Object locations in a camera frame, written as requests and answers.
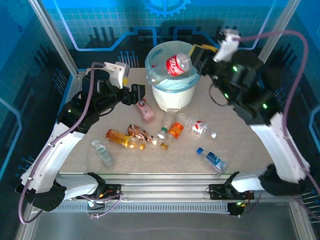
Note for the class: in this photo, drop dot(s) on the clear cola bottle red label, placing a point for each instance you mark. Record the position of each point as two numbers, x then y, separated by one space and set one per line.
175 66

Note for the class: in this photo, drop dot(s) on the orange label bottle yellow cap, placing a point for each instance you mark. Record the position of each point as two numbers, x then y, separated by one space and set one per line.
176 130

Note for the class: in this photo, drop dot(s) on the clear bottle red white label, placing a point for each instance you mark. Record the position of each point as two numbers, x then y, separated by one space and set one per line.
198 126

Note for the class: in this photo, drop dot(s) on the water bottle blue cap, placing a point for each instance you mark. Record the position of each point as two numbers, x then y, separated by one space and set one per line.
213 160

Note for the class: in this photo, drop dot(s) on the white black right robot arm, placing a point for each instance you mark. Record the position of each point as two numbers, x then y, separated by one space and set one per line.
275 140

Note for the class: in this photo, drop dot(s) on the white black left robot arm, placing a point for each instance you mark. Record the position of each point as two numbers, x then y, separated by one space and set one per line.
50 162

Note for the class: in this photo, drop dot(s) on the blue bin liner bag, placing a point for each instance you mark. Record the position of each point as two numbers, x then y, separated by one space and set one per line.
180 83

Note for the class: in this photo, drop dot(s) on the white ribbed bin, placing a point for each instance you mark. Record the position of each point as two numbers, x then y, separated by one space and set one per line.
172 97

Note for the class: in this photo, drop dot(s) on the pink drink bottle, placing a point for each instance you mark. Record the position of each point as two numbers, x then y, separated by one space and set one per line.
147 112

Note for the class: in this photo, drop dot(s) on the clear bottle green neck band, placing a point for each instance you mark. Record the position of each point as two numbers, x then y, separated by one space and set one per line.
168 120

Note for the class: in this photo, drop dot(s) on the brown label drink bottle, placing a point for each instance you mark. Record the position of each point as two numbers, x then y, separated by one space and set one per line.
137 132

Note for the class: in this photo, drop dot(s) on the orange juice bottle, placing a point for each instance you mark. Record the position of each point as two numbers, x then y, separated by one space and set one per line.
120 138

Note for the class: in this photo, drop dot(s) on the small clear bottle green label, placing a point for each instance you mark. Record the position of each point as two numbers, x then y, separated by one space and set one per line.
102 152

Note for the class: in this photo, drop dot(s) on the black controller box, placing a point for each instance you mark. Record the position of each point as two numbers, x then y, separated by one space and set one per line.
236 210

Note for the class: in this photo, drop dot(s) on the aluminium side rail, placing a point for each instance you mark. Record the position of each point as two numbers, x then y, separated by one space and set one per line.
76 82

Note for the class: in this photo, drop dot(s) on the aluminium frame post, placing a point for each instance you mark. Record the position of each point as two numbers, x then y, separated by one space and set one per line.
57 42
277 32

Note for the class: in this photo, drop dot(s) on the wide aluminium base rail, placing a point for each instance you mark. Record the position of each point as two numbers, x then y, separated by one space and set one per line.
162 185

